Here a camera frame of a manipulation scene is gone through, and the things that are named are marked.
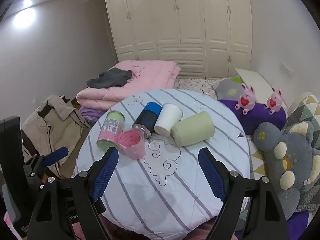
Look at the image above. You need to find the striped white quilt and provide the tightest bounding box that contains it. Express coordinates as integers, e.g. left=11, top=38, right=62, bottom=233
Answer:
left=75, top=88, right=252, bottom=234

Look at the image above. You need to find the folded purple blanket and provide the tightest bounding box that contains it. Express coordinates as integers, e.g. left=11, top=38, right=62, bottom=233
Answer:
left=80, top=106, right=106, bottom=124

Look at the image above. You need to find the white board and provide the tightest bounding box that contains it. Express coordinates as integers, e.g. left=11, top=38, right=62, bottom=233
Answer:
left=235, top=68, right=279, bottom=104

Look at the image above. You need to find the wall socket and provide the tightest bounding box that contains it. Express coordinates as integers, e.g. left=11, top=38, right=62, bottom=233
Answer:
left=279, top=63, right=293, bottom=77

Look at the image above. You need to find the purple cushion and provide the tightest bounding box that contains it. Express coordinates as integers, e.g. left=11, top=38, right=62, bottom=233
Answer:
left=219, top=99, right=286, bottom=135

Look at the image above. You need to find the clear cup with pink label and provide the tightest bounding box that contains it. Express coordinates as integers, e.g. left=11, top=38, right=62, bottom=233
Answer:
left=117, top=128, right=146, bottom=160

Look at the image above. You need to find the grey plush toy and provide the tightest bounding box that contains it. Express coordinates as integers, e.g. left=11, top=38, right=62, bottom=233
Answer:
left=253, top=121, right=319, bottom=219

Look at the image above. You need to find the folded pink quilt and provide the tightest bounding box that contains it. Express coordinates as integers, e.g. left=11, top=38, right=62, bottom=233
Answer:
left=76, top=60, right=181, bottom=111

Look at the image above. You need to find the green and pink can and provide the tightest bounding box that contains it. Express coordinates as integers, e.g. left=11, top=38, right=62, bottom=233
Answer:
left=97, top=111, right=125, bottom=152

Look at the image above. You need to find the right pink bunny toy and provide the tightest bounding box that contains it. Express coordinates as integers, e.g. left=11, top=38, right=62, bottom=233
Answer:
left=264, top=87, right=282, bottom=115

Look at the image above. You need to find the beige jacket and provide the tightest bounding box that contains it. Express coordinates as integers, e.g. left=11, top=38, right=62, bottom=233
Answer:
left=22, top=95, right=91, bottom=179

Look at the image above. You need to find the triangle pattern quilt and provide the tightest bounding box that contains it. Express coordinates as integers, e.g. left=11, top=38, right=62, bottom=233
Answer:
left=246, top=135, right=267, bottom=180

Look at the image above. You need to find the dark grey garment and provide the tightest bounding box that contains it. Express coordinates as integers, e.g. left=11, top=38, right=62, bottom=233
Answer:
left=86, top=68, right=132, bottom=89

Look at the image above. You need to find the cream wardrobe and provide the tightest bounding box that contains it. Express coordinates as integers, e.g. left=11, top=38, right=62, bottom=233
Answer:
left=105, top=0, right=253, bottom=79

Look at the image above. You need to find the blue and black can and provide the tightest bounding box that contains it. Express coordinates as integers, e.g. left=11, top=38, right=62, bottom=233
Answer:
left=132, top=102, right=162, bottom=139

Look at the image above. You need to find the light green plastic cup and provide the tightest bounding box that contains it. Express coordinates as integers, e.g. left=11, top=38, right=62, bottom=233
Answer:
left=171, top=111, right=215, bottom=147

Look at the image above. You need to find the pink bunny toy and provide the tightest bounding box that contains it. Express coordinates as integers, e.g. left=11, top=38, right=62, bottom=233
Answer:
left=235, top=83, right=257, bottom=115
left=264, top=87, right=282, bottom=115

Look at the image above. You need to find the grey flower pillow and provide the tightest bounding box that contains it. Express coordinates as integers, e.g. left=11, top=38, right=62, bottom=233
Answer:
left=215, top=76, right=244, bottom=101

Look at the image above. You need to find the white paper cup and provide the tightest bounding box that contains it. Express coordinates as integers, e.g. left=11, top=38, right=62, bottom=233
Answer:
left=154, top=103, right=183, bottom=137

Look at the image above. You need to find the heart pattern bedsheet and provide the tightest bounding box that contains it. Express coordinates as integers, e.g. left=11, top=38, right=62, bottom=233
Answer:
left=174, top=78, right=223, bottom=100

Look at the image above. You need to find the left pink bunny toy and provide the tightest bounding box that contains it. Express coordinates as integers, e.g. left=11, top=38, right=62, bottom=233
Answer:
left=235, top=83, right=257, bottom=115

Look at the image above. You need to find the triangle pattern pillow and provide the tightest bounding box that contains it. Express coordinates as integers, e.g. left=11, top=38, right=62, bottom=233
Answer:
left=283, top=94, right=319, bottom=132

